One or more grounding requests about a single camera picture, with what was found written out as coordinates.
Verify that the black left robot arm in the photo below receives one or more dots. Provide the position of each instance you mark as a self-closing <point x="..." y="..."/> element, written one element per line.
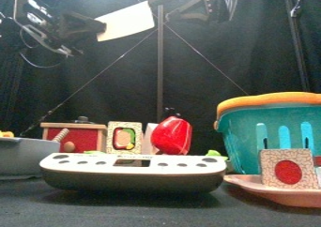
<point x="12" y="24"/>

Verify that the black cloth backdrop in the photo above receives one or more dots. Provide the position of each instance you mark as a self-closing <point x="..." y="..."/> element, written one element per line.
<point x="234" y="49"/>

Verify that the metal snap hook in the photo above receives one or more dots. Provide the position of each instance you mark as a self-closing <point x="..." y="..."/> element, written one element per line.
<point x="296" y="8"/>

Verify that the thin black vertical pole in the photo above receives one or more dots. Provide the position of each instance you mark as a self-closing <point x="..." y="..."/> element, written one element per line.
<point x="159" y="80"/>

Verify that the dark round knob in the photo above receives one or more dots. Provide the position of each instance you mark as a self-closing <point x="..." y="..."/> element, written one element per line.
<point x="82" y="119"/>

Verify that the light wooden toy stick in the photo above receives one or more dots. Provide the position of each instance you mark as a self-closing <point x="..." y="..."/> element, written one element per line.
<point x="60" y="135"/>

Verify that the yellow orange toy food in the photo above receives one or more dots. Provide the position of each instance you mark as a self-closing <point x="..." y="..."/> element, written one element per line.
<point x="5" y="134"/>

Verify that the red wooden toy box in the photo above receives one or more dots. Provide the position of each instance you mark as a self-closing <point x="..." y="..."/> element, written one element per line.
<point x="85" y="140"/>

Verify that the white rice sushi block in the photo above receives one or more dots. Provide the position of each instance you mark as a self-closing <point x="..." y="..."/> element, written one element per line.
<point x="124" y="138"/>

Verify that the green yellow toy vegetable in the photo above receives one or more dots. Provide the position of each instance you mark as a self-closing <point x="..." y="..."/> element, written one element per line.
<point x="93" y="152"/>

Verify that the grey plastic toy bowl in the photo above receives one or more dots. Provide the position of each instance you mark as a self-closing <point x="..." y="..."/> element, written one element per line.
<point x="24" y="155"/>

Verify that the red toy bell pepper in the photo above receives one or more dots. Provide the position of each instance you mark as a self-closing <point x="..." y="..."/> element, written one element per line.
<point x="171" y="137"/>

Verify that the teal basket orange rim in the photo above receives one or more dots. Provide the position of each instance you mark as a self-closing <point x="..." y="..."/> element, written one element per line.
<point x="242" y="137"/>

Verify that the green sliced toy fruit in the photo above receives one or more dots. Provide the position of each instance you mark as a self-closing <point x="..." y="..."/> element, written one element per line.
<point x="215" y="154"/>

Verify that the white toy kitchen scale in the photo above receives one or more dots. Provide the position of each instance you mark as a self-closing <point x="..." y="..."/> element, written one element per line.
<point x="133" y="174"/>

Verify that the pink plastic tray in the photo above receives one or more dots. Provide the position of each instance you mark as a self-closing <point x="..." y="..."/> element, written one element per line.
<point x="283" y="196"/>

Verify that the black frame post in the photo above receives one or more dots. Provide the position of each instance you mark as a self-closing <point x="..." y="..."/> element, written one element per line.
<point x="298" y="49"/>

